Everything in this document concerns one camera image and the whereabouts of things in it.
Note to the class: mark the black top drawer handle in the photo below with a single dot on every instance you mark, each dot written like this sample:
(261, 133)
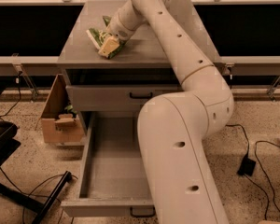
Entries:
(149, 96)

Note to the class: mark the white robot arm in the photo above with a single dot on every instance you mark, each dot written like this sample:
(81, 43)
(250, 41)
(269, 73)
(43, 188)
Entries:
(182, 187)

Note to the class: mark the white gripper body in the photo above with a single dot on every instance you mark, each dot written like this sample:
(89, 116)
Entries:
(118, 31)

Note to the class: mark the black power adapter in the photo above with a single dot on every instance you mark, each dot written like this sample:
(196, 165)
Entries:
(247, 166)

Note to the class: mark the black open drawer handle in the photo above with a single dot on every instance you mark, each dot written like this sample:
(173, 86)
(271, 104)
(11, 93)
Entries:
(141, 212)

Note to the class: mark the open grey middle drawer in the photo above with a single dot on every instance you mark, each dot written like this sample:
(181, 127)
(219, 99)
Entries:
(112, 177)

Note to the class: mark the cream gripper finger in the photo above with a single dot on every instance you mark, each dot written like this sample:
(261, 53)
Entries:
(110, 45)

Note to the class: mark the closed grey top drawer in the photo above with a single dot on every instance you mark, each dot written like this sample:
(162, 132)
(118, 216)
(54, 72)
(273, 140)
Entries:
(113, 97)

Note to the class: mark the grey drawer cabinet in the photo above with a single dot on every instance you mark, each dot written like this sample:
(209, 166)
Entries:
(115, 59)

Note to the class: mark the green jalapeno chip bag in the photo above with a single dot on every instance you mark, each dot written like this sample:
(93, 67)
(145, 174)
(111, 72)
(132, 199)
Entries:
(98, 37)

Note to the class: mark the brown cardboard box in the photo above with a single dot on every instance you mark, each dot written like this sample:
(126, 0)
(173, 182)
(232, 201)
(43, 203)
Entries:
(59, 124)

